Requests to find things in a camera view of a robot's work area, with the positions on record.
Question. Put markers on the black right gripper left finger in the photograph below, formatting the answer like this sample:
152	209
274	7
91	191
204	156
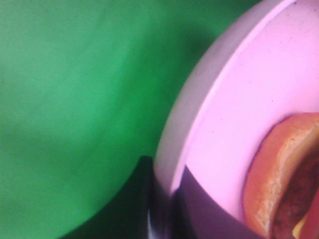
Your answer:
126	215

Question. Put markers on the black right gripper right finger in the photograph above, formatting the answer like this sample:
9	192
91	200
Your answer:
196	216

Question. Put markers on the burger with lettuce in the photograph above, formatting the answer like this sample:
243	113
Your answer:
280	154

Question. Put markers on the pink plastic plate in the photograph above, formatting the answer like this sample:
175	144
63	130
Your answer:
264	67

